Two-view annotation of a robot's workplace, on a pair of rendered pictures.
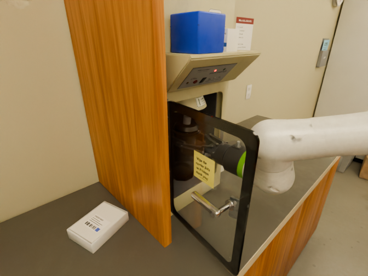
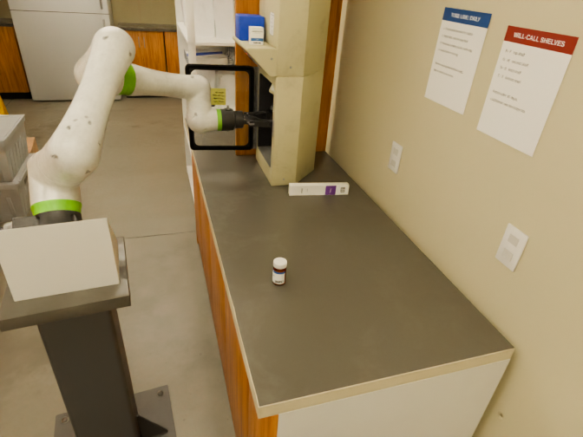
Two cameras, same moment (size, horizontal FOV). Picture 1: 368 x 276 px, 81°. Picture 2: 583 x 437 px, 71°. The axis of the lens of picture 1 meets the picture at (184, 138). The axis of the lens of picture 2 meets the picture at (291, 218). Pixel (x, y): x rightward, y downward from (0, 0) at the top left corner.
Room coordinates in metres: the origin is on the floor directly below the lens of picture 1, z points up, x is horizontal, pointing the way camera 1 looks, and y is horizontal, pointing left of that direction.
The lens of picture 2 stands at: (1.58, -1.62, 1.75)
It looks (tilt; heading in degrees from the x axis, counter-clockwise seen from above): 31 degrees down; 114
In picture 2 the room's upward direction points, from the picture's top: 4 degrees clockwise
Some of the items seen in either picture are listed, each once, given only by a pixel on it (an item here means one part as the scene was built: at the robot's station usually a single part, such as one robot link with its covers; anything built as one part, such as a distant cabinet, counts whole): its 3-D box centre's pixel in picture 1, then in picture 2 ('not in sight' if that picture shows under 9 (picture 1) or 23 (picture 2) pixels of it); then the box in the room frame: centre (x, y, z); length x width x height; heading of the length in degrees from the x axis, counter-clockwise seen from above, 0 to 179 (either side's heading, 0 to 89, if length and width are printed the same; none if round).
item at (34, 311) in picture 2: not in sight; (70, 277); (0.59, -1.02, 0.92); 0.32 x 0.32 x 0.04; 48
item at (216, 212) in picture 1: (211, 201); not in sight; (0.40, -0.06, 1.20); 0.10 x 0.05 x 0.03; 37
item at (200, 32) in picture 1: (197, 34); (249, 27); (0.62, -0.03, 1.56); 0.10 x 0.10 x 0.09; 43
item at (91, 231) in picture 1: (99, 224); not in sight; (0.56, 0.29, 0.96); 0.16 x 0.12 x 0.04; 151
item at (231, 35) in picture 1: (225, 40); (256, 35); (0.70, -0.12, 1.54); 0.05 x 0.05 x 0.06; 40
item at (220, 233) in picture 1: (200, 184); (220, 109); (0.47, -0.04, 1.19); 0.30 x 0.01 x 0.40; 37
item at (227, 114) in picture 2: not in sight; (227, 119); (0.59, -0.17, 1.20); 0.09 x 0.06 x 0.12; 133
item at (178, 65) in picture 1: (214, 69); (252, 55); (0.67, -0.09, 1.46); 0.32 x 0.12 x 0.10; 133
